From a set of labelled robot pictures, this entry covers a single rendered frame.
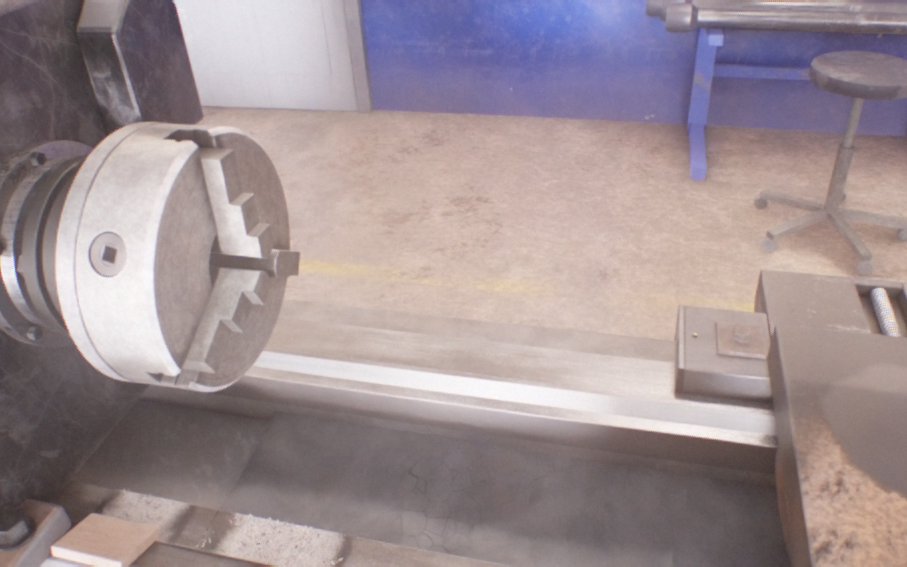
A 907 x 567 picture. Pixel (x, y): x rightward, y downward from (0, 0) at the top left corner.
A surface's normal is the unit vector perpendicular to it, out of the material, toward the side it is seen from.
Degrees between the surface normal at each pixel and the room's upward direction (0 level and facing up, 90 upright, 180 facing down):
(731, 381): 90
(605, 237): 0
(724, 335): 0
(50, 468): 90
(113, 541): 18
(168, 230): 90
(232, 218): 86
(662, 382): 0
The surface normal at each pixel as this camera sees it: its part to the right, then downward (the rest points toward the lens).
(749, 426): -0.22, -0.12
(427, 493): -0.11, -0.73
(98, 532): 0.02, -0.96
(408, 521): 0.11, -0.76
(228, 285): -0.16, -0.48
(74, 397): 0.97, 0.10
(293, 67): -0.25, 0.57
